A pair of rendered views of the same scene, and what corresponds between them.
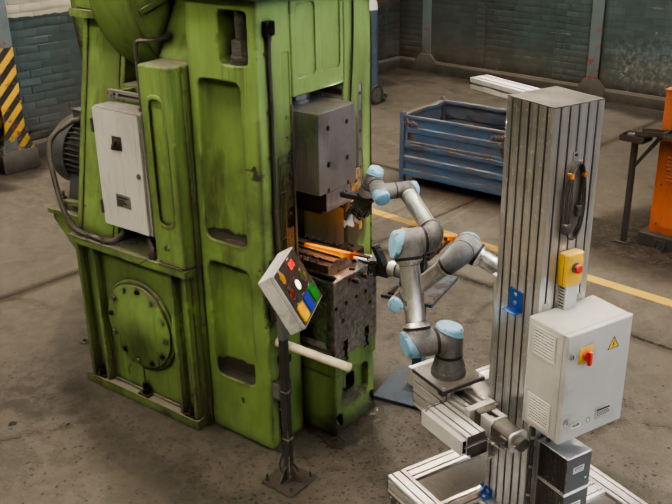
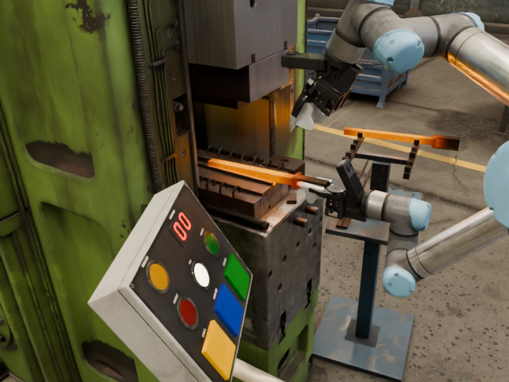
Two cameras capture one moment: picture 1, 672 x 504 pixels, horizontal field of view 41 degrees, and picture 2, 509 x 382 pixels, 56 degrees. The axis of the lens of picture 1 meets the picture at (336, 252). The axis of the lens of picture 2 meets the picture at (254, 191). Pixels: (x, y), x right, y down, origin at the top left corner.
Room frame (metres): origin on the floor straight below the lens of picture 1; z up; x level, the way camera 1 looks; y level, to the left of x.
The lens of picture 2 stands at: (2.92, 0.12, 1.66)
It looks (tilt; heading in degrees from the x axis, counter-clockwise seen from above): 29 degrees down; 356
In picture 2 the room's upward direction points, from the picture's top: 2 degrees counter-clockwise
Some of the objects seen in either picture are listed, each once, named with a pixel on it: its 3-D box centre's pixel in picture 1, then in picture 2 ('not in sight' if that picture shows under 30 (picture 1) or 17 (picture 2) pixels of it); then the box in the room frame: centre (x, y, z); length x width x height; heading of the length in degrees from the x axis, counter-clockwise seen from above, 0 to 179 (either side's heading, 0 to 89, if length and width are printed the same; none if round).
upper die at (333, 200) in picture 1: (305, 189); (206, 65); (4.29, 0.15, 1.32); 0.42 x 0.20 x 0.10; 53
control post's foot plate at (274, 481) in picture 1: (288, 472); not in sight; (3.66, 0.26, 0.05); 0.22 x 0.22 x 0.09; 53
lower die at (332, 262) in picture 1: (307, 254); (214, 179); (4.29, 0.15, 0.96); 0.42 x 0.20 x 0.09; 53
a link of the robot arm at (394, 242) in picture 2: not in sight; (401, 248); (3.93, -0.34, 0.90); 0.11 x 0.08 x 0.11; 157
